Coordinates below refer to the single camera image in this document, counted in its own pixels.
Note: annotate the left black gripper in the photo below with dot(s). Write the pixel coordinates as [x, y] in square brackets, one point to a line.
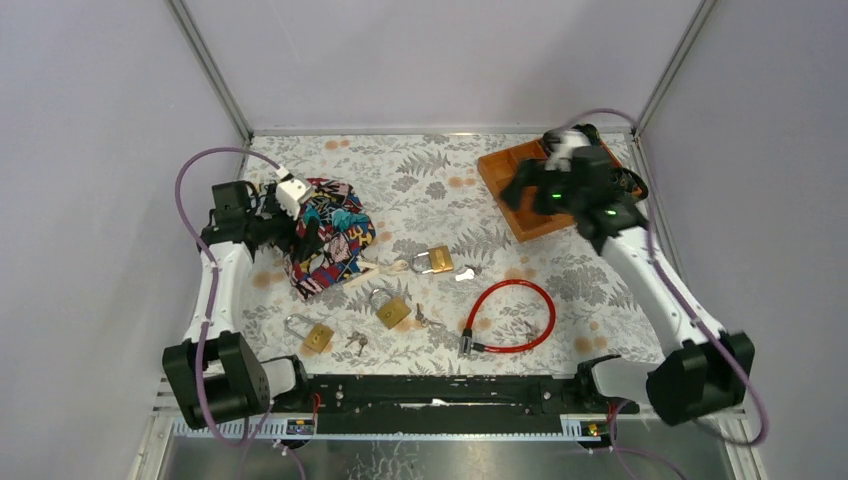
[299, 234]

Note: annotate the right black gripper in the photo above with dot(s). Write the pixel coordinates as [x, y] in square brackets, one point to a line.
[528, 174]

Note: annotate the brass padlock with keys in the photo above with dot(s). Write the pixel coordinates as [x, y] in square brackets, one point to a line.
[389, 308]

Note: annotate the silver key bunch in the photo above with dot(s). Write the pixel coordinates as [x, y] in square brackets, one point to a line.
[467, 273]

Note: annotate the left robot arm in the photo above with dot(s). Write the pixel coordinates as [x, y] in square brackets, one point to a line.
[214, 374]

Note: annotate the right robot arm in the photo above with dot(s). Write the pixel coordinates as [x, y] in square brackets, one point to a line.
[704, 367]

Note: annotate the small dark key bunch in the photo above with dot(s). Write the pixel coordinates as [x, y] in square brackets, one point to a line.
[425, 321]

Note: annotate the orange compartment tray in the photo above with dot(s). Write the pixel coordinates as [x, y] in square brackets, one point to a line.
[497, 169]

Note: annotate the colourful patterned cloth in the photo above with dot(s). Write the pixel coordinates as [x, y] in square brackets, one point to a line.
[323, 244]

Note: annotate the beige ribbon bow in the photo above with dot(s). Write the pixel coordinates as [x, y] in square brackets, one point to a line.
[370, 271]

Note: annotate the floral table mat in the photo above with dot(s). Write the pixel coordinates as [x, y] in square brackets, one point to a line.
[424, 191]

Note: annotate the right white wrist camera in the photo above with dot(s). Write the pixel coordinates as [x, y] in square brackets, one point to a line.
[559, 147]

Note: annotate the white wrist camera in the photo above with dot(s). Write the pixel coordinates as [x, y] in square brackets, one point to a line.
[559, 147]
[292, 193]

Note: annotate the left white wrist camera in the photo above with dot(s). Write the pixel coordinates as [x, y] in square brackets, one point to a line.
[292, 193]

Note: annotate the cable lock keys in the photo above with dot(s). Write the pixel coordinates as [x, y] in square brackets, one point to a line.
[531, 331]

